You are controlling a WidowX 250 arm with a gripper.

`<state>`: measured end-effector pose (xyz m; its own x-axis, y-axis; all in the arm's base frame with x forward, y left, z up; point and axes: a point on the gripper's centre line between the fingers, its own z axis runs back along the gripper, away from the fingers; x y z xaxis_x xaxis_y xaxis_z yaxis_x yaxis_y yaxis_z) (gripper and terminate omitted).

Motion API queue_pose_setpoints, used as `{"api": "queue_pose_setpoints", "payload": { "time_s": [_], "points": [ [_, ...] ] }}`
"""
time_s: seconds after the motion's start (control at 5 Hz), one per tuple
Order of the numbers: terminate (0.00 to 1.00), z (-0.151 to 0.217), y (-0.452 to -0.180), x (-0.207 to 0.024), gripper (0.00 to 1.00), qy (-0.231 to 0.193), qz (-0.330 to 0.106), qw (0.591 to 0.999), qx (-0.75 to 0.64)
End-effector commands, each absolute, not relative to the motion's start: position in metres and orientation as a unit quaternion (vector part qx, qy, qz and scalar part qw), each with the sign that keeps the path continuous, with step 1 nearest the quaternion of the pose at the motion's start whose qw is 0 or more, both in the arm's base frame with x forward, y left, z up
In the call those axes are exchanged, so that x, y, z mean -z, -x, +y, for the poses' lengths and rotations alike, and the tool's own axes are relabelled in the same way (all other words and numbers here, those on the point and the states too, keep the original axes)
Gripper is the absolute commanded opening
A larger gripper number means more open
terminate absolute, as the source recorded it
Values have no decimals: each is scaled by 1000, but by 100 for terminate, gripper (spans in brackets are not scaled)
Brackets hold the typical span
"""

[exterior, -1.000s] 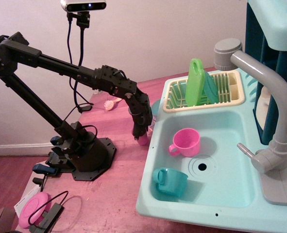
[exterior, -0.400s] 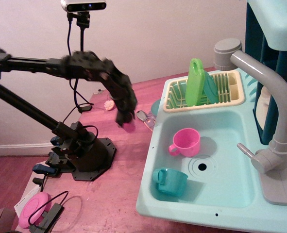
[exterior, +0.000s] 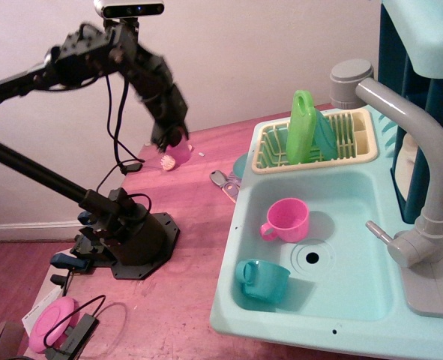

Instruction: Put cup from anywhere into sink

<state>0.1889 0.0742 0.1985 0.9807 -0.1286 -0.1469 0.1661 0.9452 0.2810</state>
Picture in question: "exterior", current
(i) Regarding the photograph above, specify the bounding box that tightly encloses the silver depth camera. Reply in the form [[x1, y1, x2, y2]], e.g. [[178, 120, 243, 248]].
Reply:
[[93, 0, 165, 20]]

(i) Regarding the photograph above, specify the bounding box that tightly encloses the small pink plastic tumbler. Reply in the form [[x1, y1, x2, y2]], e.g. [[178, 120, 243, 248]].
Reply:
[[166, 136, 192, 165]]

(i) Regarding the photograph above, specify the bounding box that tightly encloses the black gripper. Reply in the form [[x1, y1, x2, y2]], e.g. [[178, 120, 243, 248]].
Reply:
[[150, 85, 189, 153]]

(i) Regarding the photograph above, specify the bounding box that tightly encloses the pink round disc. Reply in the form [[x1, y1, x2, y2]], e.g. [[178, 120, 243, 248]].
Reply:
[[28, 296, 79, 353]]

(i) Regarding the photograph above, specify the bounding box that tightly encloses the green plastic cutting board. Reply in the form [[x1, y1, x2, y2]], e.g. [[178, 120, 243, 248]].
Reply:
[[286, 90, 316, 165]]

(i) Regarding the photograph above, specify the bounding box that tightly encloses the white paper sheet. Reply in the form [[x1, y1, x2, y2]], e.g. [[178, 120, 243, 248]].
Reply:
[[22, 266, 67, 335]]

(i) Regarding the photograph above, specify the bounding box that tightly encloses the teal plate on table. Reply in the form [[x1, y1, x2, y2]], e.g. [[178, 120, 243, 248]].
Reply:
[[232, 153, 248, 179]]

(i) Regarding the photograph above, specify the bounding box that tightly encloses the grey toy faucet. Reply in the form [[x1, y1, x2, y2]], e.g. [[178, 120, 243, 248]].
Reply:
[[330, 58, 443, 318]]

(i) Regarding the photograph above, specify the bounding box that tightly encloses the black camera cable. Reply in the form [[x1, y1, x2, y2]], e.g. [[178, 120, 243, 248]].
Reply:
[[101, 70, 145, 173]]

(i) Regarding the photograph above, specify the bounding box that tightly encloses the black usb hub box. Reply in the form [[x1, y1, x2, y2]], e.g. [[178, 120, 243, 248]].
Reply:
[[45, 314, 99, 360]]

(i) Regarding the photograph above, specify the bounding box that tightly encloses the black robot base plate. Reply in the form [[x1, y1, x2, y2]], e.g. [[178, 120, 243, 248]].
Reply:
[[103, 213, 180, 280]]

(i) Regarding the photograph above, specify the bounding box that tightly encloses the cream toy dish brush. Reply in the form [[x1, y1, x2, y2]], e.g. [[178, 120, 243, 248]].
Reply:
[[160, 155, 176, 172]]

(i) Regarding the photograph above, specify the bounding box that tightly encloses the pink mug with handle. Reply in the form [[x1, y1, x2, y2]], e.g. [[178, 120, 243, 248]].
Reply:
[[259, 197, 310, 243]]

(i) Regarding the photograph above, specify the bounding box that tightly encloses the cream dish drying rack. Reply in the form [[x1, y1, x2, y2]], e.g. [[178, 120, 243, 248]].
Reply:
[[250, 108, 378, 175]]

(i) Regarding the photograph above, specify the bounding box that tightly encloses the teal mug with handle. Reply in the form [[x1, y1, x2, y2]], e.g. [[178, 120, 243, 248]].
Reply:
[[235, 259, 291, 304]]

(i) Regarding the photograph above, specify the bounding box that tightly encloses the teal plastic plate in rack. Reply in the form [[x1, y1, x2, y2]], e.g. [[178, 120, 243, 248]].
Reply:
[[313, 109, 338, 161]]

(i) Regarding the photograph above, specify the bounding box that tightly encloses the dark teal toy cabinet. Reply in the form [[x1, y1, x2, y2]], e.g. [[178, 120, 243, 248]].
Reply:
[[379, 1, 443, 224]]

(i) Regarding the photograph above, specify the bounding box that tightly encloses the blue handled clamp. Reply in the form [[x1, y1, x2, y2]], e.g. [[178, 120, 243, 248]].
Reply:
[[50, 253, 88, 271]]

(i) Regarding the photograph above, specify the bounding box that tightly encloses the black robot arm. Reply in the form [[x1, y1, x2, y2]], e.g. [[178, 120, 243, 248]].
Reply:
[[0, 21, 189, 280]]

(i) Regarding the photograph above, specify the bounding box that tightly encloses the light blue toy sink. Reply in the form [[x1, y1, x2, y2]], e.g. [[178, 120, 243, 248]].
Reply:
[[210, 109, 443, 359]]

